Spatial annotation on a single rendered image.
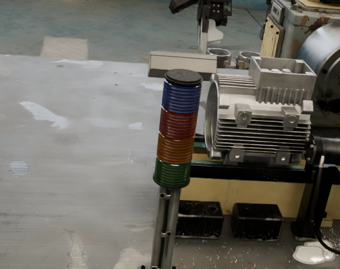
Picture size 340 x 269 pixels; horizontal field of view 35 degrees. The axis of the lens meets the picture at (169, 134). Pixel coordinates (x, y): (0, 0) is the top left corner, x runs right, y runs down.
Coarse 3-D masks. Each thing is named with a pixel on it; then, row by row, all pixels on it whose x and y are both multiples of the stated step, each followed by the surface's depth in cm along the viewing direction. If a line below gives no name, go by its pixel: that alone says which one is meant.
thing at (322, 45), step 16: (320, 32) 149; (336, 32) 144; (304, 48) 151; (320, 48) 143; (336, 48) 137; (320, 64) 139; (336, 64) 138; (320, 80) 141; (336, 80) 140; (320, 96) 143; (336, 96) 143; (336, 112) 144
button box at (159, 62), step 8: (152, 56) 134; (160, 56) 134; (168, 56) 135; (176, 56) 135; (184, 56) 135; (192, 56) 135; (200, 56) 136; (208, 56) 136; (216, 56) 136; (152, 64) 134; (160, 64) 134; (168, 64) 134; (176, 64) 134; (184, 64) 135; (192, 64) 135; (200, 64) 135; (208, 64) 135; (216, 64) 136; (152, 72) 136; (160, 72) 136; (200, 72) 135; (208, 72) 135; (216, 72) 135; (208, 80) 141
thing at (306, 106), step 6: (210, 78) 123; (222, 96) 111; (228, 96) 111; (222, 102) 110; (228, 102) 110; (306, 102) 112; (312, 102) 113; (222, 108) 112; (306, 108) 112; (312, 108) 112; (306, 114) 114; (210, 150) 117; (216, 150) 116; (210, 156) 117; (216, 156) 116; (294, 156) 118; (300, 156) 118; (294, 162) 118
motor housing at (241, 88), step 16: (224, 80) 114; (240, 80) 115; (208, 96) 125; (240, 96) 113; (208, 112) 127; (224, 112) 112; (256, 112) 111; (272, 112) 112; (208, 128) 127; (224, 128) 112; (240, 128) 111; (256, 128) 112; (272, 128) 112; (304, 128) 112; (208, 144) 124; (224, 144) 114; (256, 144) 113; (272, 144) 114; (288, 144) 115; (304, 144) 114; (256, 160) 120
